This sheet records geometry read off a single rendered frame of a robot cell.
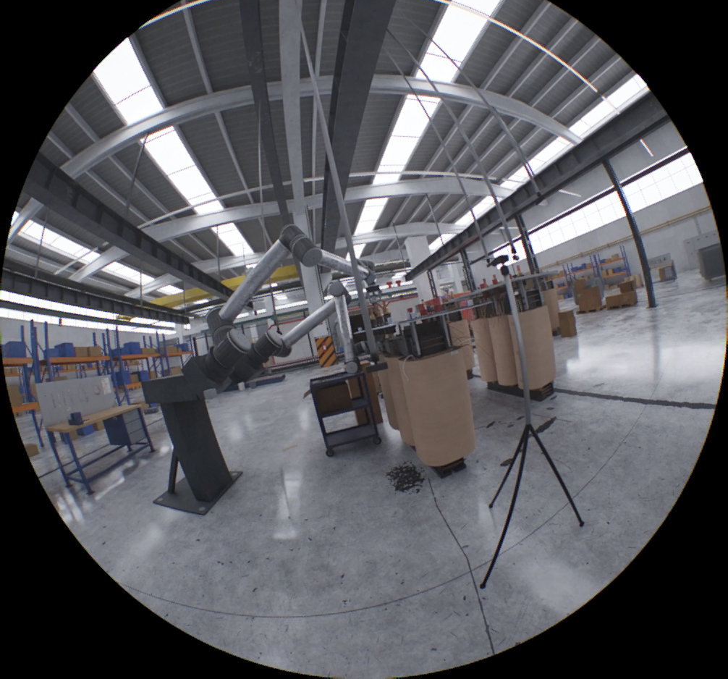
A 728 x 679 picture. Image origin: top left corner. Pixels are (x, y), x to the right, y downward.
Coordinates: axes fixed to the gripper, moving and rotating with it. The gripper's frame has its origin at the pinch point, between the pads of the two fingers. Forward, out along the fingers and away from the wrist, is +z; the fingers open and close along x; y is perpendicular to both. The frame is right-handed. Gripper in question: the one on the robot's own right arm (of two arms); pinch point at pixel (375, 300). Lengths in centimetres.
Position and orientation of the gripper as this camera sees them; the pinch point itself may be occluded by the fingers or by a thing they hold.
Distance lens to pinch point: 231.6
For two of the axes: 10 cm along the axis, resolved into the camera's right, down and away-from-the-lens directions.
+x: -9.8, 2.1, -0.4
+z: 2.1, 9.7, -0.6
